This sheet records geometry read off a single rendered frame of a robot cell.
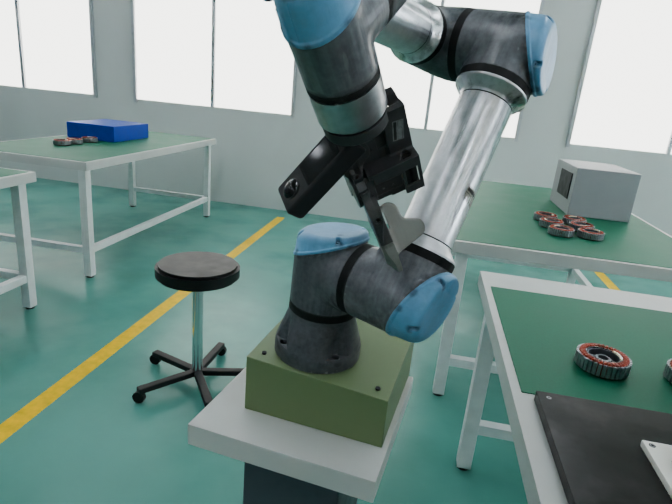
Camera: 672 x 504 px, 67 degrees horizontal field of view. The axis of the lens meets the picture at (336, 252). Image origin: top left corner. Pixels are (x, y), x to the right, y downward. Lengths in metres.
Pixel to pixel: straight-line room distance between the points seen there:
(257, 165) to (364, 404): 4.83
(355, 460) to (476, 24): 0.70
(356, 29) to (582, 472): 0.72
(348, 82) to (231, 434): 0.60
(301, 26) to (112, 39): 5.78
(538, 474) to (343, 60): 0.70
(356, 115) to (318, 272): 0.34
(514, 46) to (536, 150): 4.49
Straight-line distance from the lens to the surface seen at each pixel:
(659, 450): 1.03
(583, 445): 0.99
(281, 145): 5.45
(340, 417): 0.87
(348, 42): 0.47
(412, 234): 0.62
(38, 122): 6.81
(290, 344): 0.86
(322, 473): 0.85
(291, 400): 0.89
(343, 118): 0.51
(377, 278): 0.74
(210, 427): 0.91
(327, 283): 0.78
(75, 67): 6.46
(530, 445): 0.98
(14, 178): 2.97
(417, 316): 0.72
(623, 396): 1.23
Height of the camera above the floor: 1.29
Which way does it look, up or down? 18 degrees down
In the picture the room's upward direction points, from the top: 5 degrees clockwise
